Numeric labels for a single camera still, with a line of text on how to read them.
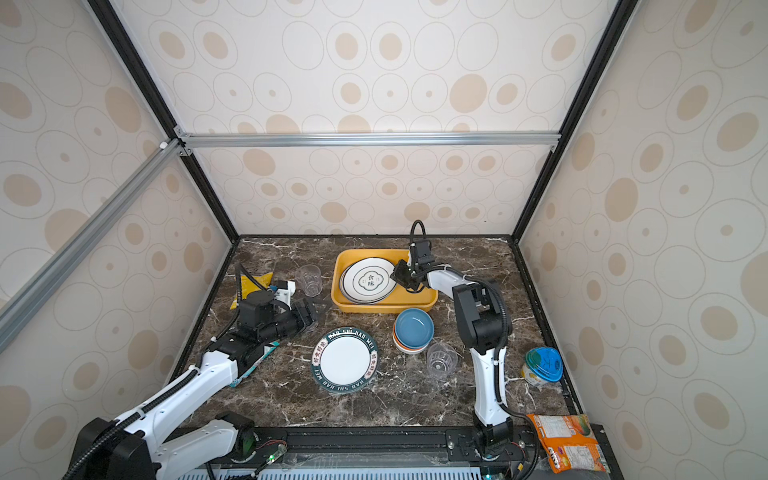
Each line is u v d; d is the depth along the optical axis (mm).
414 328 876
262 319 625
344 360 853
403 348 837
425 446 743
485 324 571
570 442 720
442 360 873
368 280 1039
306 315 709
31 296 528
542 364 776
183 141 899
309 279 1029
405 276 922
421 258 832
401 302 950
